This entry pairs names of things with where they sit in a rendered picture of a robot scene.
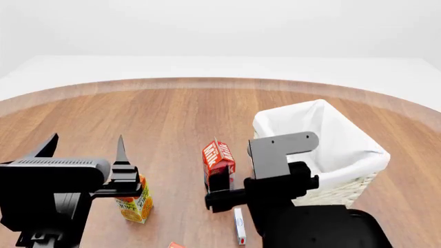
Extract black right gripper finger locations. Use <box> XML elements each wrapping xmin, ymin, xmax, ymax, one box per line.
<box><xmin>207</xmin><ymin>165</ymin><xmax>232</xmax><ymax>194</ymax></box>

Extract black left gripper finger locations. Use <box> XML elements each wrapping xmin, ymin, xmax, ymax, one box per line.
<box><xmin>110</xmin><ymin>134</ymin><xmax>141</xmax><ymax>183</ymax></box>
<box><xmin>23</xmin><ymin>132</ymin><xmax>60</xmax><ymax>159</ymax></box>

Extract white blue cream cheese box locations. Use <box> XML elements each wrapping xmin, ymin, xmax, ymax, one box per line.
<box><xmin>233</xmin><ymin>207</ymin><xmax>247</xmax><ymax>246</ymax></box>

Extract white lined wicker basket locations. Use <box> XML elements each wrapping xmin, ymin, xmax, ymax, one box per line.
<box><xmin>252</xmin><ymin>99</ymin><xmax>391</xmax><ymax>192</ymax></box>

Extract red milk carton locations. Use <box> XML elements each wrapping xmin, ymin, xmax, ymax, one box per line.
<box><xmin>201</xmin><ymin>136</ymin><xmax>237</xmax><ymax>194</ymax></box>

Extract orange juice carton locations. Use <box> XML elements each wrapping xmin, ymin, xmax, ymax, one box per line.
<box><xmin>115</xmin><ymin>174</ymin><xmax>154</xmax><ymax>225</ymax></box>

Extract grey vented camera box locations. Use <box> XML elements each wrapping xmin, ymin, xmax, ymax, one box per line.
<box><xmin>0</xmin><ymin>157</ymin><xmax>112</xmax><ymax>194</ymax></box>

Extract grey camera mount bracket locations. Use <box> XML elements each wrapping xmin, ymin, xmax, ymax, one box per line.
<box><xmin>247</xmin><ymin>131</ymin><xmax>320</xmax><ymax>180</ymax></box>

